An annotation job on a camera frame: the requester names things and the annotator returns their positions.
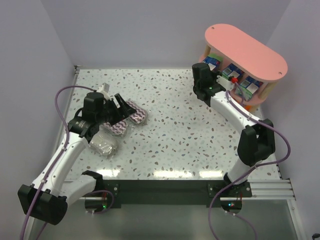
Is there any purple striped sponge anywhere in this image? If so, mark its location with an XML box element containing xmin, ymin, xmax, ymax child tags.
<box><xmin>102</xmin><ymin>120</ymin><xmax>128</xmax><ymax>137</ymax></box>
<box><xmin>126</xmin><ymin>100</ymin><xmax>148</xmax><ymax>125</ymax></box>

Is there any green sponge pack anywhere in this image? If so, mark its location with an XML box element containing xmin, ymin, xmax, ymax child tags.
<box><xmin>202</xmin><ymin>53</ymin><xmax>223</xmax><ymax>71</ymax></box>
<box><xmin>222</xmin><ymin>63</ymin><xmax>245</xmax><ymax>80</ymax></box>
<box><xmin>235</xmin><ymin>76</ymin><xmax>264</xmax><ymax>101</ymax></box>

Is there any grey scrubber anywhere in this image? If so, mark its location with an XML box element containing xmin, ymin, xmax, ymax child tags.
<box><xmin>89</xmin><ymin>131</ymin><xmax>119</xmax><ymax>158</ymax></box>

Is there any orange sponge box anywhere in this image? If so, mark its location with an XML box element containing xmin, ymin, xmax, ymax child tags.
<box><xmin>245</xmin><ymin>105</ymin><xmax>252</xmax><ymax>111</ymax></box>

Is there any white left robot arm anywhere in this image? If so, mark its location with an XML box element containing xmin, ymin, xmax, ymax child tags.
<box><xmin>17</xmin><ymin>91</ymin><xmax>136</xmax><ymax>225</ymax></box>

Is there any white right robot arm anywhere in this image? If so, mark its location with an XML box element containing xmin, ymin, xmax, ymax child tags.
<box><xmin>192</xmin><ymin>62</ymin><xmax>276</xmax><ymax>185</ymax></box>

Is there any pink three-tier shelf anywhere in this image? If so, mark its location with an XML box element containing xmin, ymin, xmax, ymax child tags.
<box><xmin>198</xmin><ymin>23</ymin><xmax>288</xmax><ymax>113</ymax></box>

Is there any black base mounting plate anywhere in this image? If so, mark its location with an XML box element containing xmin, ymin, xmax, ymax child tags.
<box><xmin>74</xmin><ymin>179</ymin><xmax>253</xmax><ymax>209</ymax></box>

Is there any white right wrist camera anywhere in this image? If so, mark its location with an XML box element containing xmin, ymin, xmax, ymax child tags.
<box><xmin>216</xmin><ymin>75</ymin><xmax>236</xmax><ymax>91</ymax></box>

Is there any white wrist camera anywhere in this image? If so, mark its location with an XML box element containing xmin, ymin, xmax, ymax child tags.
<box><xmin>96</xmin><ymin>83</ymin><xmax>111</xmax><ymax>100</ymax></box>
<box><xmin>216</xmin><ymin>75</ymin><xmax>236</xmax><ymax>91</ymax></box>

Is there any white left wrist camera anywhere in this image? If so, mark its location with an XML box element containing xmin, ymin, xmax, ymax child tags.
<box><xmin>96</xmin><ymin>83</ymin><xmax>111</xmax><ymax>100</ymax></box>

